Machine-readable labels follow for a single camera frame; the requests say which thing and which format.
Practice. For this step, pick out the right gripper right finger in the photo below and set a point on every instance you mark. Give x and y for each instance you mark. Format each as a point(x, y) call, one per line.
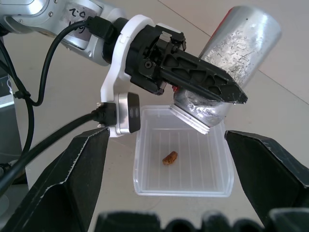
point(272, 174)

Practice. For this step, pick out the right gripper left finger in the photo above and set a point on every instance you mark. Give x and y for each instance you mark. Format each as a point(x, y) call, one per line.
point(62, 193)

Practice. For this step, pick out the small brown food piece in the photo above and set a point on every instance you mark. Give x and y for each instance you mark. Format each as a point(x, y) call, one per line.
point(170, 158)

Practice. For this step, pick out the clear plastic square container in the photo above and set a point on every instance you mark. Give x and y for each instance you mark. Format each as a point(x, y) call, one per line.
point(193, 178)

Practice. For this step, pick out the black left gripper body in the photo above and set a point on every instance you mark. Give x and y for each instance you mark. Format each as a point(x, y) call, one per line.
point(140, 62)

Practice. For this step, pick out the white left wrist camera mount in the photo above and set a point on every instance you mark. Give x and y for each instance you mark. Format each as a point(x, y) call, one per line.
point(116, 79)

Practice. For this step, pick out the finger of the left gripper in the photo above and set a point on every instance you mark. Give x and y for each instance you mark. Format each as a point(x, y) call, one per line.
point(198, 75)

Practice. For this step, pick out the white handwritten label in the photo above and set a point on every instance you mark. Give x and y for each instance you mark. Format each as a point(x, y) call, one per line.
point(74, 33)

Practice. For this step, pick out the silver red can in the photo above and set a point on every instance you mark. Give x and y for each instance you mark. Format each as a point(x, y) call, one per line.
point(243, 43)

